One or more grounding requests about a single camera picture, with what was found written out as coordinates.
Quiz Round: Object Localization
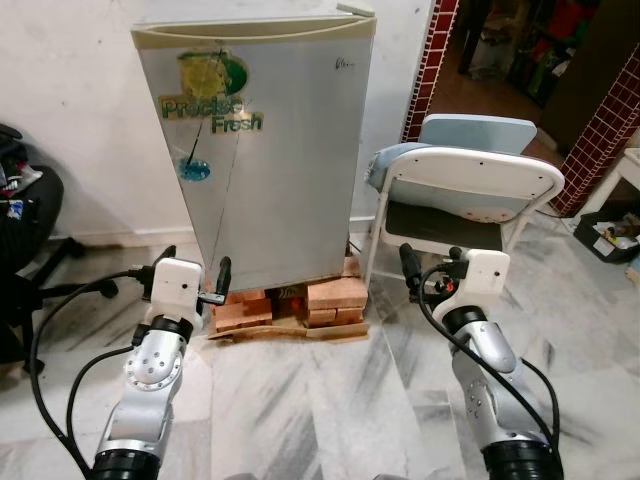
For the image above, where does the silver mini fridge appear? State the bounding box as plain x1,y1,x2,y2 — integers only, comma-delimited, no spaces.
131,0,378,293

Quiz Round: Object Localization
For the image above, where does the red brick stack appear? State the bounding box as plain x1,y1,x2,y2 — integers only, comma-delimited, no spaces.
304,258,370,327
211,287,274,332

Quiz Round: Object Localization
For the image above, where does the white folding chair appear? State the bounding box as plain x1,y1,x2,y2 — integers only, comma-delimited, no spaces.
362,145,567,291

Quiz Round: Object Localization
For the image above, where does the brown cardboard sheet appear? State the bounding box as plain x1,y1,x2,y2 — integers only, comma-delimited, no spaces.
206,316,370,344

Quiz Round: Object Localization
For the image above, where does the light blue plastic chair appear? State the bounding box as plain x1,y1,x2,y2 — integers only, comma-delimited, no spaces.
365,114,539,196

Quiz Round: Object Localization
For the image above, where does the black plastic basket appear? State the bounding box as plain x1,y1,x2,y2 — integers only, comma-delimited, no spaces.
573,210,640,264

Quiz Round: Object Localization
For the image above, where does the black office chair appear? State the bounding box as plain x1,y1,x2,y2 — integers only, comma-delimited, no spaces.
0,123,89,366

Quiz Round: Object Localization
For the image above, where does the small white table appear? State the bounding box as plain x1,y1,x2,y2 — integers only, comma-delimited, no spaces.
575,148,640,216

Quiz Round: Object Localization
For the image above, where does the dark shelf with goods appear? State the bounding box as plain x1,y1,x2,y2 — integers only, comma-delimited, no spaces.
460,0,601,101

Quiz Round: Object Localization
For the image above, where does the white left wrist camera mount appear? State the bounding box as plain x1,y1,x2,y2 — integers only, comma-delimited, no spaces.
147,257,207,327

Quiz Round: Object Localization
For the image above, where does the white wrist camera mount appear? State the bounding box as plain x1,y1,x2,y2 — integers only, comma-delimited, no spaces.
147,257,207,327
455,249,514,312

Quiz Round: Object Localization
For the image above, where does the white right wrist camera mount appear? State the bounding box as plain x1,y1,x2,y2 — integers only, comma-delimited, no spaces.
455,249,514,312

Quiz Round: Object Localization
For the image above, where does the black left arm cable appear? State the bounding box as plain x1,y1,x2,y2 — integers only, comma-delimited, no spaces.
27,267,153,477

